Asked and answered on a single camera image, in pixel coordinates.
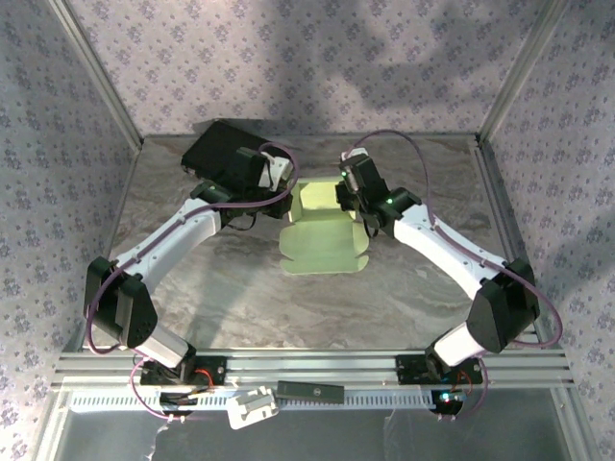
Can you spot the light green paper box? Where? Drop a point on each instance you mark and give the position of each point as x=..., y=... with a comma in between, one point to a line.
x=322, y=245

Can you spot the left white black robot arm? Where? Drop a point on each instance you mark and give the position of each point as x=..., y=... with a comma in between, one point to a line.
x=168, y=235

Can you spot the black hard case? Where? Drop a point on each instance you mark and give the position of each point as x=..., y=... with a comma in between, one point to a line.
x=214, y=149

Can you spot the black flat bar device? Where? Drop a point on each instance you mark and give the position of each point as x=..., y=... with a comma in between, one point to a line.
x=311, y=391

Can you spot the controller board with green light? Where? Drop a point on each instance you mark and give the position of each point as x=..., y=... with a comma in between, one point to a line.
x=448, y=401

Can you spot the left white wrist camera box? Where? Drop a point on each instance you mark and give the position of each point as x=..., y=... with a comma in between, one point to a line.
x=274, y=170

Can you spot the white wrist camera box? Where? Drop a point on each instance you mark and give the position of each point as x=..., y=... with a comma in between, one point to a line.
x=355, y=156
x=274, y=170

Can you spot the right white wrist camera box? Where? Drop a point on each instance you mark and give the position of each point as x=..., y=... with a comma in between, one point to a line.
x=355, y=156

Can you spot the aluminium side rail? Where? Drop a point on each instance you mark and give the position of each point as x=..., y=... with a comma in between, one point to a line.
x=495, y=201

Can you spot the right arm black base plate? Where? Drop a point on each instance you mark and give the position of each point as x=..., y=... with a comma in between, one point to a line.
x=410, y=370

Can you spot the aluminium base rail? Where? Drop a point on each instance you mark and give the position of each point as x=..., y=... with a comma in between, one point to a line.
x=312, y=367

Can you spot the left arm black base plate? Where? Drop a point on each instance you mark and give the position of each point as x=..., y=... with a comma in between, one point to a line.
x=214, y=372

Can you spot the aluminium corner post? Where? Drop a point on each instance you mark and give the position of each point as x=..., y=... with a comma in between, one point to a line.
x=521, y=72
x=101, y=77

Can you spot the white plastic bracket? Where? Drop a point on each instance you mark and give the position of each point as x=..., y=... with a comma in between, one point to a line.
x=252, y=408

